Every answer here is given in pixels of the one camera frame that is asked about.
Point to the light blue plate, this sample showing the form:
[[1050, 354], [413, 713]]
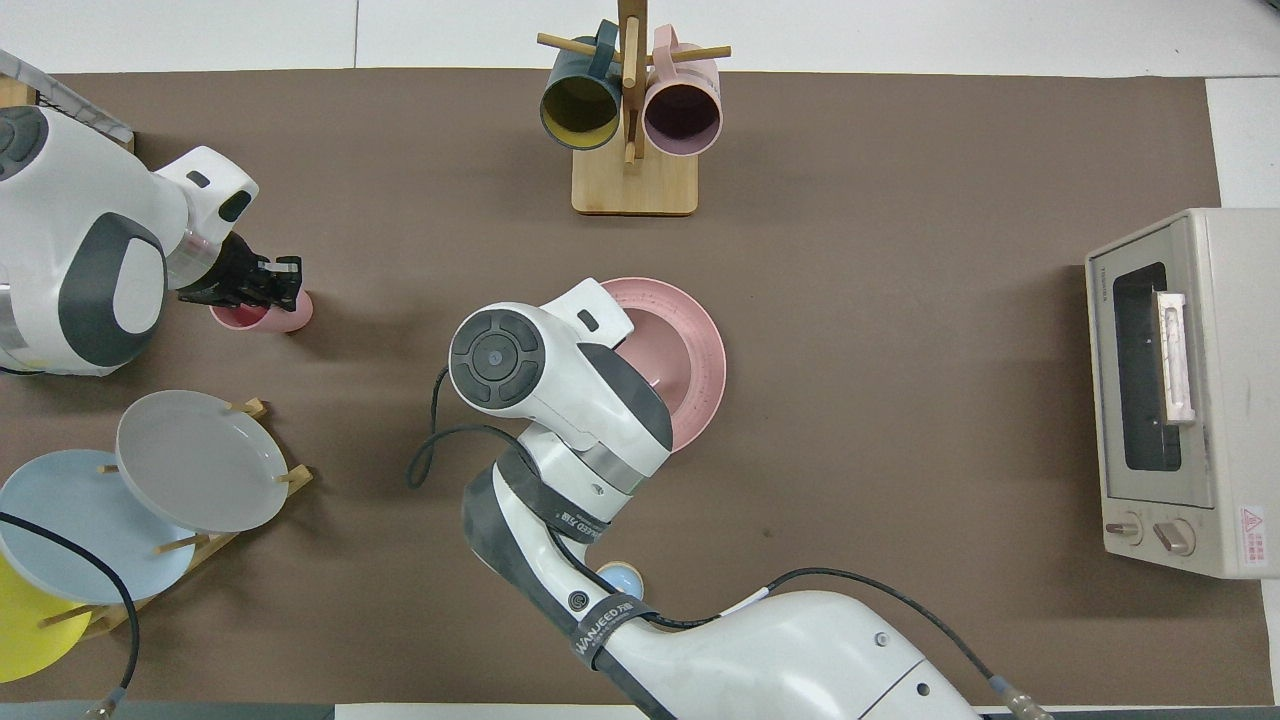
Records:
[[70, 520]]

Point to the yellow plate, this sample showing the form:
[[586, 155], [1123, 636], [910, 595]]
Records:
[[25, 640]]

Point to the pink tumbler cup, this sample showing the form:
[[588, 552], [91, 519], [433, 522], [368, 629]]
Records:
[[290, 318]]

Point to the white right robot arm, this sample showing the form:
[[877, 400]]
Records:
[[560, 380]]

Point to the grey plate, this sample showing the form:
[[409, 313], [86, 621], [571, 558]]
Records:
[[200, 460]]

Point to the pink bowl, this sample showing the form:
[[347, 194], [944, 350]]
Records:
[[660, 345]]

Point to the beige toaster oven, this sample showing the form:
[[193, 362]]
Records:
[[1220, 400]]

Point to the dark teal mug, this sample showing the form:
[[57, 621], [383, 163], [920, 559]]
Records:
[[580, 105]]

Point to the pink speckled plate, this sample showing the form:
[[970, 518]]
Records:
[[710, 370]]

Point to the brown table mat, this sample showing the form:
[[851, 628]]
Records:
[[900, 400]]

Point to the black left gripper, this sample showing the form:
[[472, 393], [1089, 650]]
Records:
[[228, 275]]

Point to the pale pink mug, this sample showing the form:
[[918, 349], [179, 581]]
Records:
[[682, 118]]

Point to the wooden plate rack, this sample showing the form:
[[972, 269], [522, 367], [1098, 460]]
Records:
[[215, 547]]

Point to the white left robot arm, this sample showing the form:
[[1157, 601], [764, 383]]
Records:
[[80, 230]]

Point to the wooden mug tree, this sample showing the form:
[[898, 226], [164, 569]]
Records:
[[635, 185]]

